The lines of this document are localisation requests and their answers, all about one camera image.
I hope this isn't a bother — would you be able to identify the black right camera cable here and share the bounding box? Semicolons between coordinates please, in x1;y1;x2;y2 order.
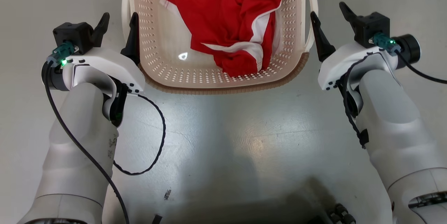
394;49;447;85

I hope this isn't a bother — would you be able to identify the red garment with white trim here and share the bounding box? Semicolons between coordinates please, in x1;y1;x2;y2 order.
161;0;285;78

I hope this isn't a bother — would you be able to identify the pink perforated plastic laundry basket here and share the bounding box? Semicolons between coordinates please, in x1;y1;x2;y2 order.
121;0;318;95

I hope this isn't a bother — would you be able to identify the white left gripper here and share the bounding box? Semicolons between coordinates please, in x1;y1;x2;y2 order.
41;12;146;94

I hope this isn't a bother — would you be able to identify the black right gripper arm cable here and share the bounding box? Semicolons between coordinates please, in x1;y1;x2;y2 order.
342;53;370;149

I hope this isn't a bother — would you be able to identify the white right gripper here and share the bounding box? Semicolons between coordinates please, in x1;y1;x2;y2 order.
310;2;422;92

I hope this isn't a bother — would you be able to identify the black left gripper loop cable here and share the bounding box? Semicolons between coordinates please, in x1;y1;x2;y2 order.
112;93;166;176

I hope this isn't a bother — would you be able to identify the black camera cable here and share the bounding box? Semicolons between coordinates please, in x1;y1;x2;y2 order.
394;49;447;85
45;60;130;224

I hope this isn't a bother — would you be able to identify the black left camera cable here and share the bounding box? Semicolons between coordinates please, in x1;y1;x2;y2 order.
45;60;130;224

